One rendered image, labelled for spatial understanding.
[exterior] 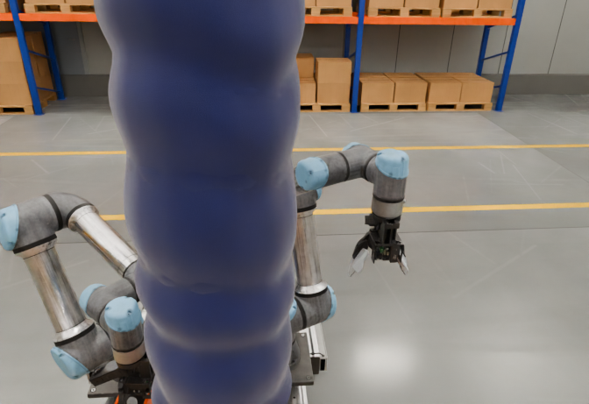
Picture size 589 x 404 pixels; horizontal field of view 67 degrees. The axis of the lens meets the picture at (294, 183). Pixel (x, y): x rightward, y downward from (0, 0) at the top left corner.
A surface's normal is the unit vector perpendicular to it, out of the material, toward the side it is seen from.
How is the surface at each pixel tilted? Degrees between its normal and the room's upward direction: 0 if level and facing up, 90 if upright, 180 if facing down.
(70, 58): 90
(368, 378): 0
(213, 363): 73
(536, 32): 90
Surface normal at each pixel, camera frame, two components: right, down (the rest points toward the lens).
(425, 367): 0.02, -0.90
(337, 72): 0.06, 0.43
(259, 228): 0.62, 0.22
